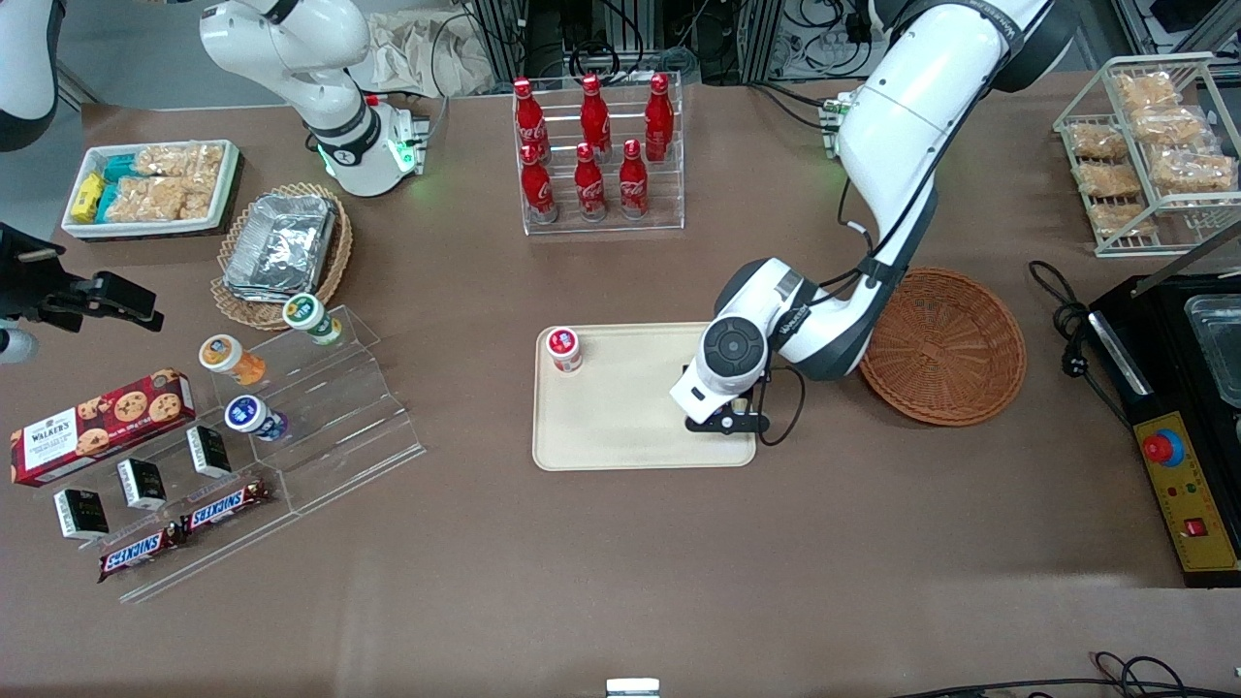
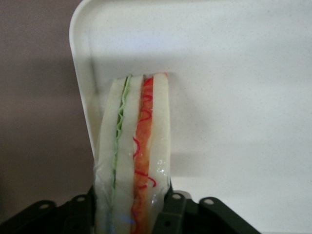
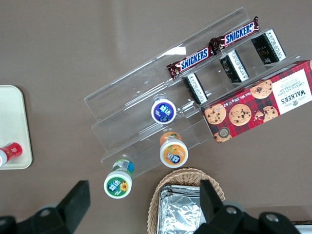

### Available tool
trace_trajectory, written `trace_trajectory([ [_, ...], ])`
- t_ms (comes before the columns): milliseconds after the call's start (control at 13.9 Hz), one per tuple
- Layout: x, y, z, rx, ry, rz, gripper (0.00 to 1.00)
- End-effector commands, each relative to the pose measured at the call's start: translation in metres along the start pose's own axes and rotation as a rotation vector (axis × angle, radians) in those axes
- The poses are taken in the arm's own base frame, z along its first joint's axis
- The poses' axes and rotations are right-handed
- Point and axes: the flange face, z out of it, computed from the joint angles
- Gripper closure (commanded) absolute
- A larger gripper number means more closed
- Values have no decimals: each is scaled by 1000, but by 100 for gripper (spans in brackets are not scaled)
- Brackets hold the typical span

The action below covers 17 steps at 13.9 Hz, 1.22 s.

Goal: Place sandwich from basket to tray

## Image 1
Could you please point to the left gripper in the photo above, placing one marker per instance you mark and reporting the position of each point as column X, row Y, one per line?
column 684, row 367

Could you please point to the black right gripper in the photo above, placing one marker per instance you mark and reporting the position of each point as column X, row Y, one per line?
column 31, row 287

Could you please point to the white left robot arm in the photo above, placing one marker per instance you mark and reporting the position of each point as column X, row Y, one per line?
column 911, row 116

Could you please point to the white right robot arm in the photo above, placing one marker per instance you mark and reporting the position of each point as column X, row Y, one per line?
column 291, row 48

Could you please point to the beige plastic tray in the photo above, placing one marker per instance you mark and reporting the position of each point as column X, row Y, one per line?
column 620, row 417

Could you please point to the brown wicker basket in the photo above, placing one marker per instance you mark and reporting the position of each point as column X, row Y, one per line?
column 945, row 349

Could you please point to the light wicker basket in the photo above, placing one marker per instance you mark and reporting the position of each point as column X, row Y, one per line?
column 334, row 262

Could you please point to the white rectangular bin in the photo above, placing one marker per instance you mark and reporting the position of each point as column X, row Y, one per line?
column 145, row 229

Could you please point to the teal snack packet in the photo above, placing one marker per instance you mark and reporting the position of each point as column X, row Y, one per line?
column 118, row 167
column 109, row 202

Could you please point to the yellow snack packet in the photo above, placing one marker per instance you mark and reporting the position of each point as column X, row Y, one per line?
column 87, row 196

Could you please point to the red Walkers cookie box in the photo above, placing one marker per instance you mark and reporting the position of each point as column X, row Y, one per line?
column 102, row 427

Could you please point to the clear bag of crispy snacks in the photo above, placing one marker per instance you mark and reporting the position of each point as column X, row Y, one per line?
column 184, row 158
column 160, row 199

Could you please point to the orange-lid gum jar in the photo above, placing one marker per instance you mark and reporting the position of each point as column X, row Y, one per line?
column 223, row 354

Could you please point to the small black carton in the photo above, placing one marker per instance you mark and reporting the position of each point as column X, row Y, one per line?
column 209, row 451
column 82, row 514
column 143, row 483

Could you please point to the red-lid gum jar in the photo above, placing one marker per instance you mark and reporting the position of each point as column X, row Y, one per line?
column 564, row 347

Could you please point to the purple-lid gum jar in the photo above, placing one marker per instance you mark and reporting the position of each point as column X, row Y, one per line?
column 247, row 415

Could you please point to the stack of foil trays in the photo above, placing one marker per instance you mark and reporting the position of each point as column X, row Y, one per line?
column 281, row 242

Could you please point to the green-lid gum jar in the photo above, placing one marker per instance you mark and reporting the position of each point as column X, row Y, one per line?
column 305, row 312

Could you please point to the clear acrylic bottle rack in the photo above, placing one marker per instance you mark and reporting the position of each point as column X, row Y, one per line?
column 669, row 208

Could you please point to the Snickers chocolate bar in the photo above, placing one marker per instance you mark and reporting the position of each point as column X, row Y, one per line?
column 223, row 506
column 136, row 553

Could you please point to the red Coca-Cola bottle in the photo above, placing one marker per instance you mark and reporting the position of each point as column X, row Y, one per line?
column 659, row 114
column 528, row 116
column 537, row 189
column 633, row 184
column 594, row 114
column 589, row 189

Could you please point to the clear acrylic stepped stand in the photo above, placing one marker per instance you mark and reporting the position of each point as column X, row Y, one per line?
column 339, row 427

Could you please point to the background equipment rack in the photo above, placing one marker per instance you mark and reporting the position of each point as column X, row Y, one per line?
column 630, row 34

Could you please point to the beige cloth bag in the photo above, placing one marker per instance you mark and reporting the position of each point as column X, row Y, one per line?
column 417, row 53

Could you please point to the black countertop appliance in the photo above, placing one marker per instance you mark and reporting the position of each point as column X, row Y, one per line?
column 1163, row 339

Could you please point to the bagged fried snack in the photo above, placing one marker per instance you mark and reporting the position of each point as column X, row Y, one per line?
column 1168, row 126
column 1193, row 170
column 1110, row 179
column 1146, row 90
column 1096, row 142
column 1123, row 219

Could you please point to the yellow emergency stop box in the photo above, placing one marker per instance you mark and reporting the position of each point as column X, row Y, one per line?
column 1188, row 504

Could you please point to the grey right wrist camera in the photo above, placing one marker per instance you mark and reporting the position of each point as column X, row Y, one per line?
column 14, row 346

